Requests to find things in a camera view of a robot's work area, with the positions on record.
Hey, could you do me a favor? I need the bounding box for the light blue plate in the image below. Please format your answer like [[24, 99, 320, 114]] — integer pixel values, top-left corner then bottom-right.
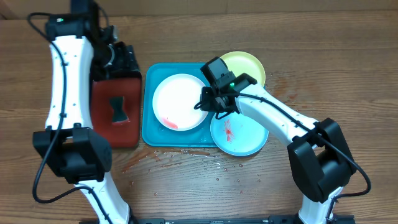
[[210, 113, 269, 157]]

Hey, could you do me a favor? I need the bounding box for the white plate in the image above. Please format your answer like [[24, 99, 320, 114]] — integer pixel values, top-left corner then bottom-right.
[[152, 73, 208, 131]]

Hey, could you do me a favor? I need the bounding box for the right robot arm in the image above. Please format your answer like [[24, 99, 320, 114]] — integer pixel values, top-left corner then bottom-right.
[[196, 72, 357, 223]]

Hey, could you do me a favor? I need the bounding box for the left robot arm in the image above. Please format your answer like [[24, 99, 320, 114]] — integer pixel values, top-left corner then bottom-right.
[[32, 1, 141, 223]]

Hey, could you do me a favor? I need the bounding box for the black red-lined tray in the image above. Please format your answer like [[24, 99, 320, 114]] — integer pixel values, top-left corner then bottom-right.
[[90, 43, 142, 149]]

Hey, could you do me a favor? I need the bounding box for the teal plastic tray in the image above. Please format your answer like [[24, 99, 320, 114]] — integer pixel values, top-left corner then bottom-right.
[[142, 63, 216, 147]]

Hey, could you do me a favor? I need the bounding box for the yellow-green plate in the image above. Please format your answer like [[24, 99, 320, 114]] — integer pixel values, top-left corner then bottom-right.
[[221, 51, 266, 86]]

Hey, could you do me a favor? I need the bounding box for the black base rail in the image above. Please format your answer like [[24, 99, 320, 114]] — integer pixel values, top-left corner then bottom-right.
[[79, 215, 356, 224]]

